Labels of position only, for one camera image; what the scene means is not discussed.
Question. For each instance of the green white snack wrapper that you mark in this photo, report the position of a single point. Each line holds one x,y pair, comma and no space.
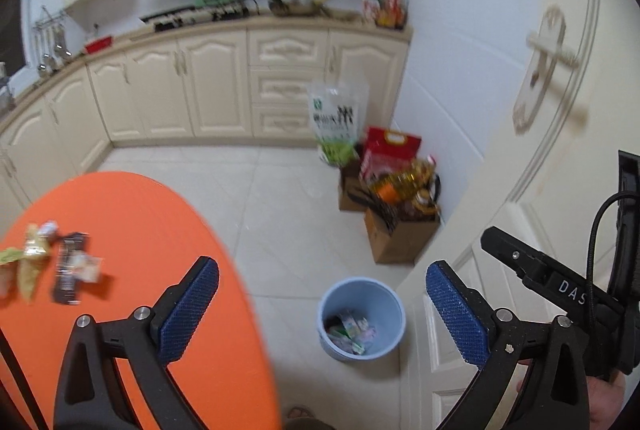
30,260

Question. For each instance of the dark snack wrapper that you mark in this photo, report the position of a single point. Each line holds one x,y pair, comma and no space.
70,270

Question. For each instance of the clear green rice bag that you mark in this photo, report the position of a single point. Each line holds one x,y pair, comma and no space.
337,120

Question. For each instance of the person's right hand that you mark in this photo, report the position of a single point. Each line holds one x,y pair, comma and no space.
607,405

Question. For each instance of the cluster of condiment bottles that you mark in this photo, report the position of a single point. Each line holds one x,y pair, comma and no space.
385,8

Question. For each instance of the cream door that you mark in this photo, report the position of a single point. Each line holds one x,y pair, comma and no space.
550,170

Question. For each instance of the open brown cardboard box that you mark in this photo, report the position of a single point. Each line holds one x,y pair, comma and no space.
400,240
350,195

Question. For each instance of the heap of mixed wrappers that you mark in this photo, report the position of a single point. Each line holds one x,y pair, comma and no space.
350,332

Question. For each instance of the dark sliding window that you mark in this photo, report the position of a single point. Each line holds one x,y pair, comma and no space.
10,25

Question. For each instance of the red plastic basket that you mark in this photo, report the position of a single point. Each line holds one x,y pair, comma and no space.
98,45

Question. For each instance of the cream cabinet drawer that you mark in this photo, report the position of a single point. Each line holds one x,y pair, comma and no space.
280,119
285,84
287,48

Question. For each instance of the metal wok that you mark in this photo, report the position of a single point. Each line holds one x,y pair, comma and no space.
292,6

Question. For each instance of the wall rack with ladles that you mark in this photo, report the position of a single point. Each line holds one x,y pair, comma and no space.
50,40

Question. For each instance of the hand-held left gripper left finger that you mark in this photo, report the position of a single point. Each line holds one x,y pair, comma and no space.
190,310

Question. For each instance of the cream base cabinet unit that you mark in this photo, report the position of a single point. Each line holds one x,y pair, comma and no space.
200,85

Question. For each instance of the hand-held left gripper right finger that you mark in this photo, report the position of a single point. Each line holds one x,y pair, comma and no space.
457,315

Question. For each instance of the black gas cooktop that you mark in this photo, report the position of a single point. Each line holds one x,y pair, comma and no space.
210,20

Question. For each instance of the black induction cooker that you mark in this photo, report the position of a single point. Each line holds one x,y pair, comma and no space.
167,14

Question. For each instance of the small white paper scrap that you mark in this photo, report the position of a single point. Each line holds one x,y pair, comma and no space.
47,227

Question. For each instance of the green plastic wrapper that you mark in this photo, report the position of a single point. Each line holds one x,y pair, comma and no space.
7,256

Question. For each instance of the red rice bag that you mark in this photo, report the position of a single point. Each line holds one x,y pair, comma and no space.
390,150

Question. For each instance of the blue trash bin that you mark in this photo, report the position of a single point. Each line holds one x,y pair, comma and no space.
372,300

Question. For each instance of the person's foot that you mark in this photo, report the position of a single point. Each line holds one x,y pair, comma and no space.
300,412

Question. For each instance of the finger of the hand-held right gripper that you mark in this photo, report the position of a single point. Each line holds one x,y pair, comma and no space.
510,250

